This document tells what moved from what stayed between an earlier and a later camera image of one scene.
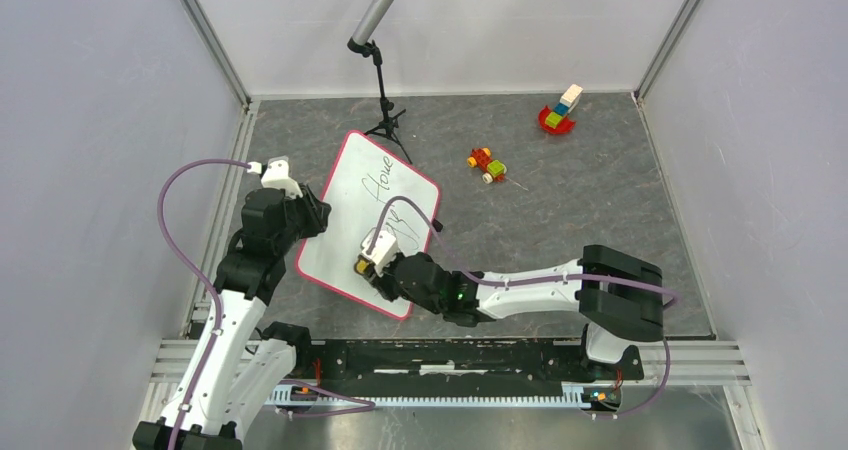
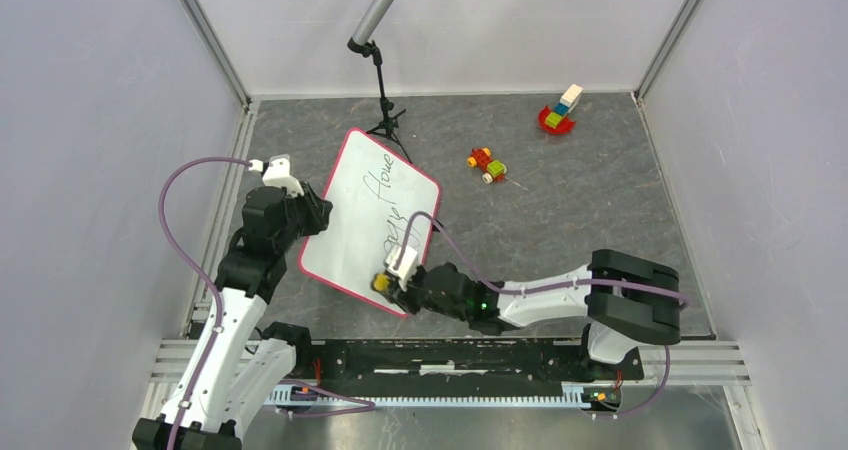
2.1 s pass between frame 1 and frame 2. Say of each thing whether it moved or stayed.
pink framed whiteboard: stayed
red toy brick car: stayed
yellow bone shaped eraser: moved
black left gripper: stayed
